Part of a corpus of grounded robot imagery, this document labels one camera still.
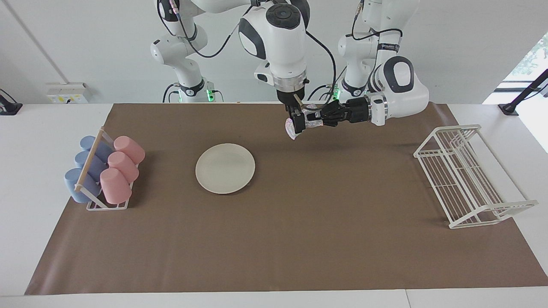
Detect pink plastic cup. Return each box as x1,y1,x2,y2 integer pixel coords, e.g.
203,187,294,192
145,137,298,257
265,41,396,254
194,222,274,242
100,168,132,204
107,151,140,184
113,136,146,165

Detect brown paper table mat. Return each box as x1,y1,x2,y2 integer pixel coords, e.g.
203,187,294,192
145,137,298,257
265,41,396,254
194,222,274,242
24,102,548,296

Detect black stand with pole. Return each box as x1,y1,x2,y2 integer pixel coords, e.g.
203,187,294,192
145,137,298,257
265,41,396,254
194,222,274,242
498,68,548,116

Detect black left arm gripper cable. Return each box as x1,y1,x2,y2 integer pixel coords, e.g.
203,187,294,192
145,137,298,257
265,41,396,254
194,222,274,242
351,0,404,43

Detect clear plastic packet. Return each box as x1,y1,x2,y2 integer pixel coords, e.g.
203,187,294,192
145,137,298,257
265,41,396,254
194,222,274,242
285,103,327,141

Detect cream round plate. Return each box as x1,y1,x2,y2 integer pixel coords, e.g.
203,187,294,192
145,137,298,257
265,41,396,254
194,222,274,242
195,143,256,195

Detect black arm gripper cable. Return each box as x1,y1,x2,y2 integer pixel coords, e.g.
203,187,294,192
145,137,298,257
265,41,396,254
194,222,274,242
169,0,339,113
351,0,404,43

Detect black left arm base cable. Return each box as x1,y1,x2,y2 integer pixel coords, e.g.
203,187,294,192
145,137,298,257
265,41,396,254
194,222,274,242
307,64,348,102

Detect black arm base cable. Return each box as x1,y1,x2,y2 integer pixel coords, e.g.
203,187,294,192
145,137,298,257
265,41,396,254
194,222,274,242
162,83,180,103
307,64,348,102

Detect black right arm gripper cable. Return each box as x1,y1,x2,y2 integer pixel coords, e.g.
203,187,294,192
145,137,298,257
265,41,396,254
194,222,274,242
169,0,339,113

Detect black right arm base cable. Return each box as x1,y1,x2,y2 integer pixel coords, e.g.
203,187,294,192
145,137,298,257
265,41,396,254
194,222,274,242
162,83,180,103

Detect white wire cup rack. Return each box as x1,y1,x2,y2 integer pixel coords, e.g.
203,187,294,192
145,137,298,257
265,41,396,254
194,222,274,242
74,127,140,211

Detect white wall power outlet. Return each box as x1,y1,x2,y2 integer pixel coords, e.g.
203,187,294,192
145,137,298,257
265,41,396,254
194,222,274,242
46,82,89,104

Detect blue plastic cup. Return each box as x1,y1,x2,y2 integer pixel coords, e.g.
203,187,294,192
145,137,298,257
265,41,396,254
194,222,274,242
64,168,102,204
80,136,114,162
74,151,107,182

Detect white wire dish rack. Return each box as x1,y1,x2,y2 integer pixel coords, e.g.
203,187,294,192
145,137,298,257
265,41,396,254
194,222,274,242
413,124,539,229

